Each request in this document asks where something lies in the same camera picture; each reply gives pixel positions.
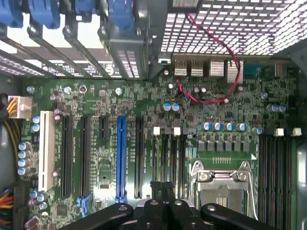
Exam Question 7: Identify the white power connector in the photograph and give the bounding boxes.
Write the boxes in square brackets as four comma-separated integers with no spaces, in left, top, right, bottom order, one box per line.
[7,95,33,119]

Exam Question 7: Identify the blue expansion slot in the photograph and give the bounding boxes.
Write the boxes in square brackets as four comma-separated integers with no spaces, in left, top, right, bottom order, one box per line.
[116,116,127,203]

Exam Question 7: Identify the green motherboard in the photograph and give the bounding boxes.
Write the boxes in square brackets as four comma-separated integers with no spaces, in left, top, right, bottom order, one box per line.
[14,76,300,230]

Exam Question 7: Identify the coloured wire bundle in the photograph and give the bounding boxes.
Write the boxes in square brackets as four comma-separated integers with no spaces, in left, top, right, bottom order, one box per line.
[0,188,15,226]

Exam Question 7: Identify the short black expansion slot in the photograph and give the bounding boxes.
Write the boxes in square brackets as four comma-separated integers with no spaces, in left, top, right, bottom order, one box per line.
[98,116,109,141]

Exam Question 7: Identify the steel locking lever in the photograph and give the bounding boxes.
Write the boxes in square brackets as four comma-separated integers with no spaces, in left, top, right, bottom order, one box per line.
[246,165,259,220]

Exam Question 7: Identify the silver CPU socket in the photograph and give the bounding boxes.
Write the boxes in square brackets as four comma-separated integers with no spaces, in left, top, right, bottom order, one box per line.
[190,160,259,220]

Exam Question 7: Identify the blue board connector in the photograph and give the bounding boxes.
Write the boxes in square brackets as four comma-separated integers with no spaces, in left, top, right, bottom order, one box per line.
[76,195,93,218]

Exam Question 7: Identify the grey metal PC case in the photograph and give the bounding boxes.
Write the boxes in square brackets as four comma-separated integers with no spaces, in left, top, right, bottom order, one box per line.
[0,0,307,230]

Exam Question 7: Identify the metal socket cover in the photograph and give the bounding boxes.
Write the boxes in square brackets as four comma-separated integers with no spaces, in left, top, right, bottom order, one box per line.
[195,170,250,211]

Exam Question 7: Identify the black RAM slot white latch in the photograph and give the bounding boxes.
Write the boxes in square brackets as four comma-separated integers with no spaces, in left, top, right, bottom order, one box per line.
[171,127,181,199]
[152,126,161,190]
[284,127,302,230]
[267,128,285,230]

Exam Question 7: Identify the red wire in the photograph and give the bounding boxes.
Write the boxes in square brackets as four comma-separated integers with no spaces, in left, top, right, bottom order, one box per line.
[176,13,242,105]

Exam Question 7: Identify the white expansion slot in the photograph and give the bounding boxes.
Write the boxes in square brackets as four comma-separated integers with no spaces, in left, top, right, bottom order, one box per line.
[38,110,55,192]

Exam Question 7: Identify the yellow power wires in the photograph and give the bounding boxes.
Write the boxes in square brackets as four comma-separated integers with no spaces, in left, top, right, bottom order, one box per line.
[0,97,22,156]

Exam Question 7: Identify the long black expansion slot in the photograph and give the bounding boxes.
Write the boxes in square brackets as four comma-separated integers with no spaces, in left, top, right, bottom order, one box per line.
[61,115,74,197]
[80,116,92,198]
[135,117,144,199]

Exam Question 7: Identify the silver rear port housing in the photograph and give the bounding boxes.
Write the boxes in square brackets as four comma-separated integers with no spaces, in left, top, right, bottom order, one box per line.
[210,61,225,78]
[174,59,188,76]
[190,59,204,76]
[226,59,244,83]

